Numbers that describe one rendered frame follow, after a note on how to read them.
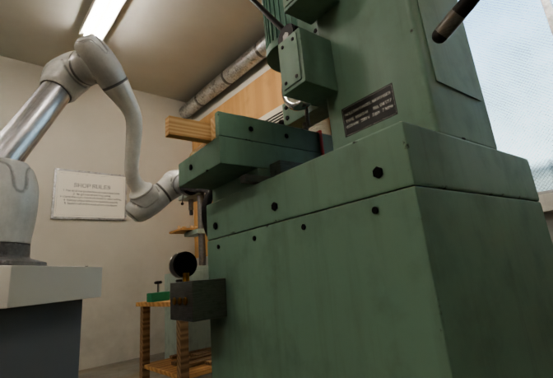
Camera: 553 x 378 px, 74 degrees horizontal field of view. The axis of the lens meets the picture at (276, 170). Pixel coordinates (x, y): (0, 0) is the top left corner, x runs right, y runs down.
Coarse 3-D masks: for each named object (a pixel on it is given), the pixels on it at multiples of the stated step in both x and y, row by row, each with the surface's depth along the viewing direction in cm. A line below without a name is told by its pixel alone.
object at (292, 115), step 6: (282, 108) 101; (288, 108) 99; (312, 108) 91; (318, 108) 90; (288, 114) 98; (294, 114) 96; (300, 114) 94; (312, 114) 93; (318, 114) 93; (324, 114) 94; (288, 120) 98; (294, 120) 96; (300, 120) 96; (312, 120) 97; (318, 120) 97; (294, 126) 99; (300, 126) 100
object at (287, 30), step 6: (252, 0) 98; (258, 6) 95; (264, 12) 92; (270, 18) 90; (276, 24) 87; (288, 24) 80; (282, 30) 82; (288, 30) 80; (294, 30) 79; (282, 36) 82
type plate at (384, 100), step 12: (372, 96) 67; (384, 96) 64; (348, 108) 71; (360, 108) 68; (372, 108) 66; (384, 108) 64; (396, 108) 62; (348, 120) 71; (360, 120) 68; (372, 120) 66; (348, 132) 70
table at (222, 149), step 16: (208, 144) 78; (224, 144) 74; (240, 144) 77; (256, 144) 80; (192, 160) 84; (208, 160) 77; (224, 160) 73; (240, 160) 76; (256, 160) 78; (272, 160) 81; (288, 160) 84; (304, 160) 87; (192, 176) 83; (208, 176) 81; (224, 176) 83
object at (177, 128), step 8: (168, 120) 73; (176, 120) 73; (184, 120) 74; (192, 120) 76; (168, 128) 72; (176, 128) 73; (184, 128) 74; (192, 128) 75; (200, 128) 76; (208, 128) 77; (168, 136) 73; (176, 136) 73; (184, 136) 73; (192, 136) 74; (200, 136) 76; (208, 136) 77
